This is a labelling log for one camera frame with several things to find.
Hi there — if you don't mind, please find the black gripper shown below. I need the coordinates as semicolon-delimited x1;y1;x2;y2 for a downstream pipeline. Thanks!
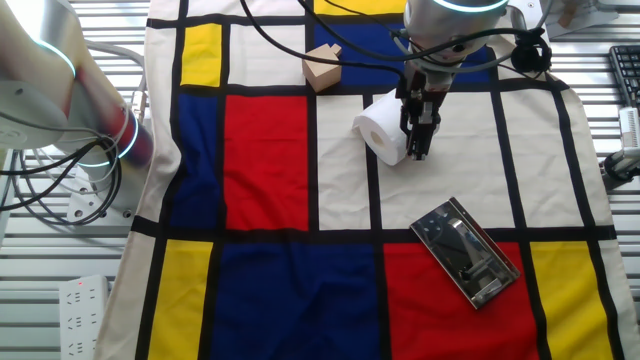
398;67;450;162

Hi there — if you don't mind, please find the white toilet paper roll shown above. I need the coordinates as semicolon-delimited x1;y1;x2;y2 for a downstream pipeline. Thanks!
352;89;409;167

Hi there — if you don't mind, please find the chrome toilet paper holder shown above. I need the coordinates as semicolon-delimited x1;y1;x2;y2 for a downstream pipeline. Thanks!
409;196;522;311

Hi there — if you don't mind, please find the colour block patterned cloth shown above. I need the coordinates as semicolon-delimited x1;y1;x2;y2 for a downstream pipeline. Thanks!
93;0;640;360

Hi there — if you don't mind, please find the large wooden cube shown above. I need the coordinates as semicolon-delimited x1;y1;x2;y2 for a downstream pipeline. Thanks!
301;44;343;94

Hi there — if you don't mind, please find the black keyboard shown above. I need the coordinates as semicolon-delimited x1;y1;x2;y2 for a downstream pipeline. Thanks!
608;44;640;109

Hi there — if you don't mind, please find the white power strip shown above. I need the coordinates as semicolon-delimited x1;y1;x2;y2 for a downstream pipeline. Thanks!
58;274;111;360

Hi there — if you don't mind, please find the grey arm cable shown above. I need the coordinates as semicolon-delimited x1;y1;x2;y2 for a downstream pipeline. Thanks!
392;29;507;76

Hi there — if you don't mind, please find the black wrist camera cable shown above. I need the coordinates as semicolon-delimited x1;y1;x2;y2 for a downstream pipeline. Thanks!
298;0;553;75

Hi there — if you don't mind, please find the long black cable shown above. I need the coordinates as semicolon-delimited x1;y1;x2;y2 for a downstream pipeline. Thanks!
238;0;409;94

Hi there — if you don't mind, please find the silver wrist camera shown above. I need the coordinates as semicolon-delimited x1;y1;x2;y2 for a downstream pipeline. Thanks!
505;3;531;37

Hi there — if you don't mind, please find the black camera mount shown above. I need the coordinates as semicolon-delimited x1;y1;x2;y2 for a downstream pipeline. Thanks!
602;147;640;192

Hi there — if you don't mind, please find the silver exterior camera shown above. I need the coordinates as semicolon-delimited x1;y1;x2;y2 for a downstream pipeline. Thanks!
618;106;640;151

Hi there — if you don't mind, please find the grey conduit hose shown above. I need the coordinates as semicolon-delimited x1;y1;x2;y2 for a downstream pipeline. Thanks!
82;39;150;126

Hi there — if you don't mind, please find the black base cable bundle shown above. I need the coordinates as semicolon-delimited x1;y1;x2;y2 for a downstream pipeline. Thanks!
0;134;124;227

